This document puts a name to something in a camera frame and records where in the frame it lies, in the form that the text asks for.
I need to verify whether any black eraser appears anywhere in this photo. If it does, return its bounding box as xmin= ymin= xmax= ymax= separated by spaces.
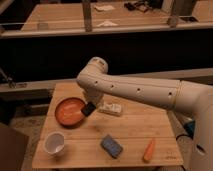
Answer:
xmin=81 ymin=102 xmax=96 ymax=117

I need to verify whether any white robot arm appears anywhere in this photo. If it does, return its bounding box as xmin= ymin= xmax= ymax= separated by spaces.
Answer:
xmin=76 ymin=57 xmax=213 ymax=171

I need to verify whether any white ceramic cup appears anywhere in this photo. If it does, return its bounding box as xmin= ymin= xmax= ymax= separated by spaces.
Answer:
xmin=44 ymin=132 xmax=65 ymax=155

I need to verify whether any white tube with label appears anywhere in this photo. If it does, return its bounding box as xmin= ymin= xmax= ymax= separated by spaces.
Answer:
xmin=98 ymin=102 xmax=122 ymax=116

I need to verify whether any orange bowl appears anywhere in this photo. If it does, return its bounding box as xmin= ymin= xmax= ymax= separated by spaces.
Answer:
xmin=55 ymin=97 xmax=85 ymax=127

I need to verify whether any blue sponge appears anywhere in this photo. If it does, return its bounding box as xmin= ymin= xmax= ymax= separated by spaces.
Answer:
xmin=100 ymin=135 xmax=123 ymax=159

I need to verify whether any crumpled white paper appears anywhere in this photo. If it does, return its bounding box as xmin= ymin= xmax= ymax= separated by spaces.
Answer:
xmin=97 ymin=20 xmax=118 ymax=27

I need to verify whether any metal clamp at left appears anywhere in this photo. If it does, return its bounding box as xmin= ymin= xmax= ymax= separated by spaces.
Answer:
xmin=0 ymin=67 xmax=27 ymax=88

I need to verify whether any orange carrot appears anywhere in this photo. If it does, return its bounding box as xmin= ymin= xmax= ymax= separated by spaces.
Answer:
xmin=143 ymin=139 xmax=155 ymax=162

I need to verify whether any white paper sheet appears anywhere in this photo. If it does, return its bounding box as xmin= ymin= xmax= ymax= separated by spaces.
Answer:
xmin=93 ymin=5 xmax=115 ymax=11

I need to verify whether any brown cardboard box corner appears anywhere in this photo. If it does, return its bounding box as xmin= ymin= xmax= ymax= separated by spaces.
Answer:
xmin=0 ymin=123 xmax=28 ymax=171

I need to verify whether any dark tool pile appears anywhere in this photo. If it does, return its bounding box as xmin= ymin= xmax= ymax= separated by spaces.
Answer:
xmin=124 ymin=0 xmax=163 ymax=13

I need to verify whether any metal post left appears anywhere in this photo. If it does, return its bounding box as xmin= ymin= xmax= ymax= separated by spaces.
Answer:
xmin=82 ymin=0 xmax=92 ymax=32

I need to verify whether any metal post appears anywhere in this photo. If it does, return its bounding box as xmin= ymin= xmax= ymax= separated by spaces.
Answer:
xmin=82 ymin=0 xmax=92 ymax=32
xmin=167 ymin=0 xmax=198 ymax=28

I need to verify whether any blue box with cables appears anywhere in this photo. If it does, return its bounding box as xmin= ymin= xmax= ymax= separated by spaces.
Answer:
xmin=178 ymin=117 xmax=195 ymax=138

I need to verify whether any metal post right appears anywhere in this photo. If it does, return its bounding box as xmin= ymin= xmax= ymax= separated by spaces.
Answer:
xmin=167 ymin=0 xmax=198 ymax=28

